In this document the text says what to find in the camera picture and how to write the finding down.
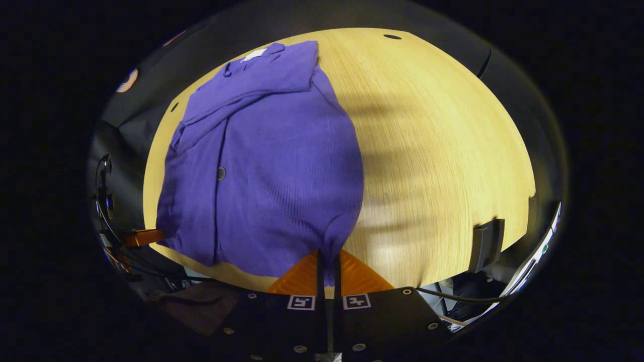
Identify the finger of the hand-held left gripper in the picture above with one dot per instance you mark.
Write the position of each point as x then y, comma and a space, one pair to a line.
143, 237

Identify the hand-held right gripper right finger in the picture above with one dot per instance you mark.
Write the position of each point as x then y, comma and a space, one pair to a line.
382, 322

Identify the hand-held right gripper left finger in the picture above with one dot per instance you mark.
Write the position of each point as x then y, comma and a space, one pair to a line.
282, 324

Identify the purple shirt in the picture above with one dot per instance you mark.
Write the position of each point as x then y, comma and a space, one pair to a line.
276, 176

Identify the dark brown cloth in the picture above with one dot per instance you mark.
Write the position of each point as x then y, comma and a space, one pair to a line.
201, 309

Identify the black backdrop cloth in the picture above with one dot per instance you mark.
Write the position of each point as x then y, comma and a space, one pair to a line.
141, 105

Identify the dark bag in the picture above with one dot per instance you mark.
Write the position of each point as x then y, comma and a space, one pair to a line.
473, 287

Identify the black table edge bracket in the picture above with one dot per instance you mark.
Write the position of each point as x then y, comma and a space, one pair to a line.
485, 244

